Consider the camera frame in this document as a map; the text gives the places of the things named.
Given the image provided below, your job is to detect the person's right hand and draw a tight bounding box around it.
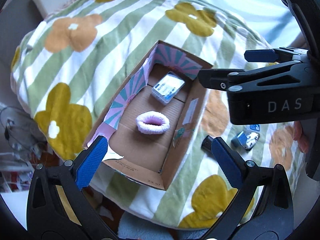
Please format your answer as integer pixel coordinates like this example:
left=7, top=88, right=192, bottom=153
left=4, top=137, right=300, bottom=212
left=293, top=121, right=310, bottom=154

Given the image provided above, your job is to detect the white black patterned small box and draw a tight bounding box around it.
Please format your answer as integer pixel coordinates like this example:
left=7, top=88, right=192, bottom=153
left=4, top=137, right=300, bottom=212
left=244, top=132, right=260, bottom=151

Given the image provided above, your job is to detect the floral striped green blanket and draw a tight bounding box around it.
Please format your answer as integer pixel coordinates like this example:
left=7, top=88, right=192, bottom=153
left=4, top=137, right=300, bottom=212
left=10, top=0, right=306, bottom=229

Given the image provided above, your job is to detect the clear dental floss box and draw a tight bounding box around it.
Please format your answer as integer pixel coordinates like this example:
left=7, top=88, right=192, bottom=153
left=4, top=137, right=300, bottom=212
left=151, top=72, right=185, bottom=105

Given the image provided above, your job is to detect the wire fan on floor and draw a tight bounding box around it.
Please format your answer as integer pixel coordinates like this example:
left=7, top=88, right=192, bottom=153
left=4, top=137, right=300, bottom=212
left=1, top=106, right=47, bottom=160

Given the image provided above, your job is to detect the pink fluffy scrunchie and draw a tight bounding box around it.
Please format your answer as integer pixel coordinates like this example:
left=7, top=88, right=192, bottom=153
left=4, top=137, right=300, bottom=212
left=136, top=111, right=170, bottom=135

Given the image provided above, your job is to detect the small blue carton box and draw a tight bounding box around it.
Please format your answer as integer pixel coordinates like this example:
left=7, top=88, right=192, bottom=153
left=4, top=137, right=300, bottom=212
left=231, top=131, right=247, bottom=148

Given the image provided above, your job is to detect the open cardboard box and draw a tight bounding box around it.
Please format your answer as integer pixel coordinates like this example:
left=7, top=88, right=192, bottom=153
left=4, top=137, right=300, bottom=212
left=84, top=41, right=211, bottom=190

